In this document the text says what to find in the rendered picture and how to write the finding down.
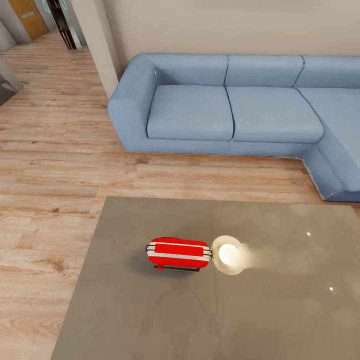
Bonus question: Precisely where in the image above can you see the radio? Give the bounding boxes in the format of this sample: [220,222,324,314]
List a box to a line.
[145,237,213,272]

